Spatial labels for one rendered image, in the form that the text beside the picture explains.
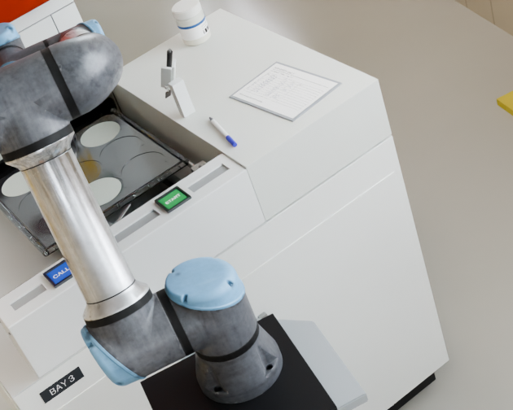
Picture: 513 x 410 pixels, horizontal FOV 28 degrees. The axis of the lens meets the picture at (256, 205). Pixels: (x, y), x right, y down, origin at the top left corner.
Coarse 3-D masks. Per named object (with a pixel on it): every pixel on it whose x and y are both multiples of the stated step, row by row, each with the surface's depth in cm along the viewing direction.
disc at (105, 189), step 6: (96, 180) 226; (102, 180) 225; (108, 180) 224; (114, 180) 224; (90, 186) 224; (96, 186) 224; (102, 186) 223; (108, 186) 223; (114, 186) 222; (120, 186) 221; (96, 192) 222; (102, 192) 222; (108, 192) 221; (114, 192) 220; (96, 198) 220; (102, 198) 220; (108, 198) 219; (102, 204) 218
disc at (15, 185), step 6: (18, 174) 237; (12, 180) 236; (18, 180) 236; (24, 180) 235; (6, 186) 235; (12, 186) 234; (18, 186) 233; (24, 186) 233; (6, 192) 233; (12, 192) 232; (18, 192) 231; (24, 192) 231
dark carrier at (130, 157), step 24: (96, 120) 246; (120, 120) 243; (120, 144) 235; (144, 144) 232; (96, 168) 230; (120, 168) 227; (144, 168) 224; (168, 168) 221; (0, 192) 234; (120, 192) 220; (24, 216) 223; (48, 240) 213
